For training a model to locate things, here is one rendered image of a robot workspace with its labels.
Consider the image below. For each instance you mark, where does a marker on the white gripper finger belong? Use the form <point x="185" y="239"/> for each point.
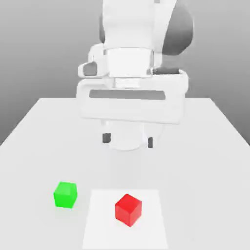
<point x="106" y="137"/>
<point x="150" y="142"/>

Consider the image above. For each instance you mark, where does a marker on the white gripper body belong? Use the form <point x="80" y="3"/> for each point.
<point x="129" y="109"/>

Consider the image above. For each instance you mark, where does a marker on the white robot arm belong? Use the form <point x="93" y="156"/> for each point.
<point x="132" y="25"/>

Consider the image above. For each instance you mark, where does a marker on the small green cube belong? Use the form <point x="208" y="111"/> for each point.
<point x="65" y="195"/>

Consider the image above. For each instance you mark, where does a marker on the small red cube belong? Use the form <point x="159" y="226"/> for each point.
<point x="128" y="210"/>

